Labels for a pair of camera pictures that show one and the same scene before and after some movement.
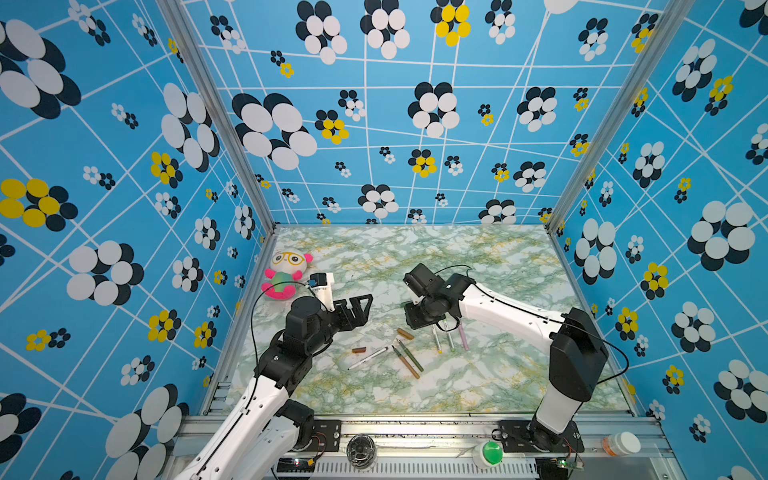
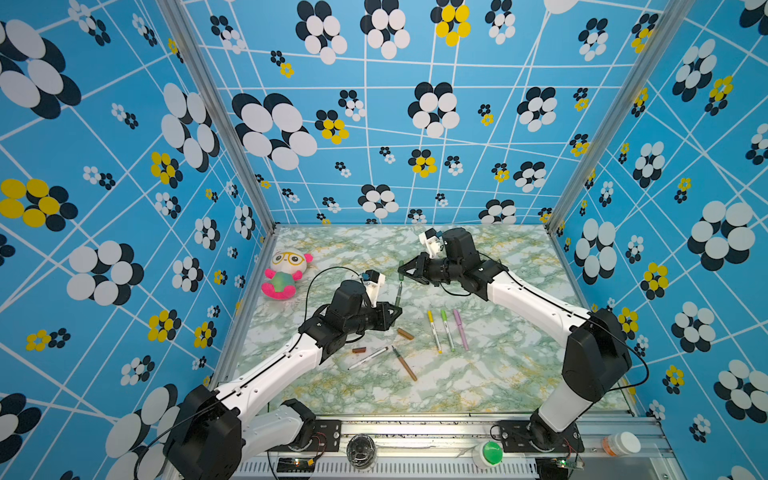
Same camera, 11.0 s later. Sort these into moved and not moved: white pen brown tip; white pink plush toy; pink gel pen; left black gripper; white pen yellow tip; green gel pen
Moved: green gel pen; left black gripper
Not moved: white pen brown tip; pink gel pen; white pink plush toy; white pen yellow tip
